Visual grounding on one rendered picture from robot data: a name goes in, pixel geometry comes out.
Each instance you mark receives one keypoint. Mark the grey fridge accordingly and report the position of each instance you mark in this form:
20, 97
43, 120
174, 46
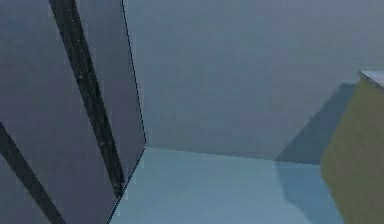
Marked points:
40, 100

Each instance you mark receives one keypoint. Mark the olive wooden cabinet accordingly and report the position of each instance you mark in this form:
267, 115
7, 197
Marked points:
360, 153

